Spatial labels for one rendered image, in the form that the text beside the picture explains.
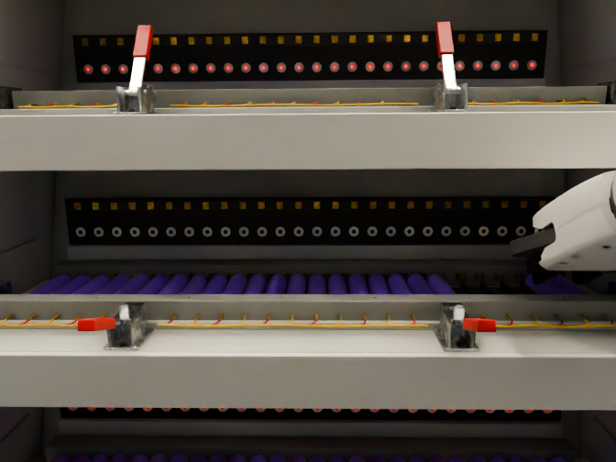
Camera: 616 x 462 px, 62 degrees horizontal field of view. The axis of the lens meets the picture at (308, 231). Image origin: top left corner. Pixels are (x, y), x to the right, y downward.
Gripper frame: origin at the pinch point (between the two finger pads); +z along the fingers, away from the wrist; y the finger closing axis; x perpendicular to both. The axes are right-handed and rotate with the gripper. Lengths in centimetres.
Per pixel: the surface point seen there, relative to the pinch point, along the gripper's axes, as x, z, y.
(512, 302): 4.0, -1.9, 5.8
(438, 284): 1.2, 3.5, 10.7
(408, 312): 4.7, -1.5, 14.6
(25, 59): -23, 0, 54
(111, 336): 7.3, -5.3, 38.7
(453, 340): 7.3, -3.8, 11.6
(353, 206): -8.2, 7.0, 18.6
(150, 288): 1.8, 2.4, 38.5
